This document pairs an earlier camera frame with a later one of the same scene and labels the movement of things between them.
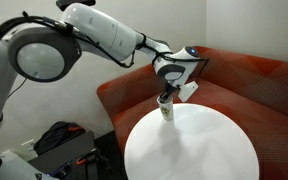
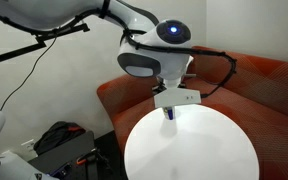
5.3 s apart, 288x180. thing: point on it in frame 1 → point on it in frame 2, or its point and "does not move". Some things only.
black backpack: [56, 134] does not move
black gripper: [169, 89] → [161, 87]
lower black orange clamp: [82, 160] does not move
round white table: [202, 142] does not move
